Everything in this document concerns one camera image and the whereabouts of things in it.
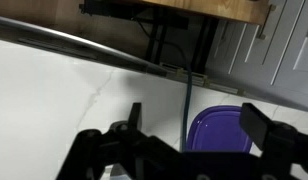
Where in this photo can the wooden stand board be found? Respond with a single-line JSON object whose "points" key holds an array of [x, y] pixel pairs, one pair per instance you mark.
{"points": [[210, 8]]}

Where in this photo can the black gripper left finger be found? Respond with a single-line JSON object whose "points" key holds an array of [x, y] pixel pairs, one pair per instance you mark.
{"points": [[127, 150]]}

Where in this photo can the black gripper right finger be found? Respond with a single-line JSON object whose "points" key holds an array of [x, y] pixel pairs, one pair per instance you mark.
{"points": [[277, 143]]}

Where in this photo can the pale shaker cabinet front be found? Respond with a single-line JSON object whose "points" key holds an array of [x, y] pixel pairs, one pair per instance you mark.
{"points": [[260, 50]]}

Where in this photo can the purple plastic lid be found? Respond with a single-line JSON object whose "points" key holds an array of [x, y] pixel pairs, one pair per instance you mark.
{"points": [[217, 133]]}

